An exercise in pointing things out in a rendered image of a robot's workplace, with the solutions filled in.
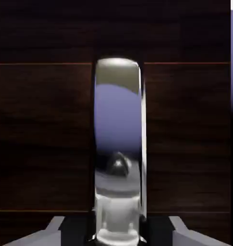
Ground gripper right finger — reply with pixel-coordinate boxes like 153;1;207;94
146;215;233;246

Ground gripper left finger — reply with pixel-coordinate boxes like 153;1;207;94
2;215;96;246

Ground curved silver metal handle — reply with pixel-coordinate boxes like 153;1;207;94
92;57;148;246

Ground dark wood cabinet door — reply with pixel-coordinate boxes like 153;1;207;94
0;211;232;246
0;62;232;213

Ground dark wood cabinet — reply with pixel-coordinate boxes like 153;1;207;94
0;0;232;246

